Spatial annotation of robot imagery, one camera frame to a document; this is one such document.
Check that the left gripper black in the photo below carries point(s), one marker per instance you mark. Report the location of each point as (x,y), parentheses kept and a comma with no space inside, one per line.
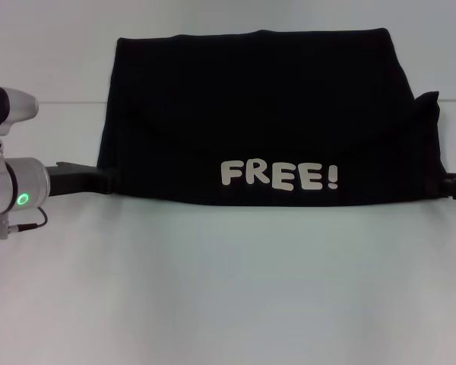
(74,178)

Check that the black shirt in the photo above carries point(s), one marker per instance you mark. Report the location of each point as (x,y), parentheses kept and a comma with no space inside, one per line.
(270,114)

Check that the left robot arm silver white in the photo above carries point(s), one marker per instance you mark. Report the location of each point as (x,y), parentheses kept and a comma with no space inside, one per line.
(11,182)

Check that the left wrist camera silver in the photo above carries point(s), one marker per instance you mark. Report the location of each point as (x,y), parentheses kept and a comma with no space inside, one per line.
(7,110)

